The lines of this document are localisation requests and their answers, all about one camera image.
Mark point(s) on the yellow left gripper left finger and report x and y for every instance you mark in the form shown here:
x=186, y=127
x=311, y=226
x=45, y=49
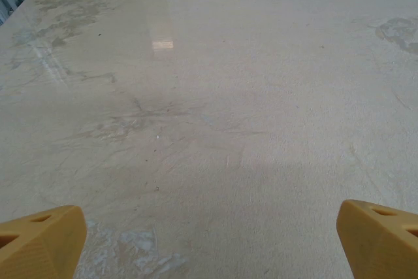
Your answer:
x=39, y=246

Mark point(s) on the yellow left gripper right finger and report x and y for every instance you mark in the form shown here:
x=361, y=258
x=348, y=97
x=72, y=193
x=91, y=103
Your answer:
x=375, y=246

